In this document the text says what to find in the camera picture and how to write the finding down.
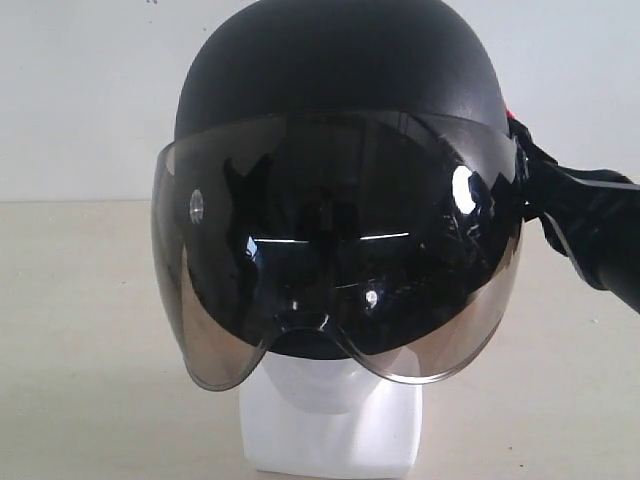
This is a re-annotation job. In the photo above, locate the black helmet with tinted visor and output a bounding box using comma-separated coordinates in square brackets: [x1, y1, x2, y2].
[151, 1, 523, 391]

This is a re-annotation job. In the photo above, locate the white mannequin head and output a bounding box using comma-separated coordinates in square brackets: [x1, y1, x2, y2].
[239, 353, 423, 479]

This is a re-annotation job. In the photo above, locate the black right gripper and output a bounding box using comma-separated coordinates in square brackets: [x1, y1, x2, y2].
[509, 119, 639, 310]

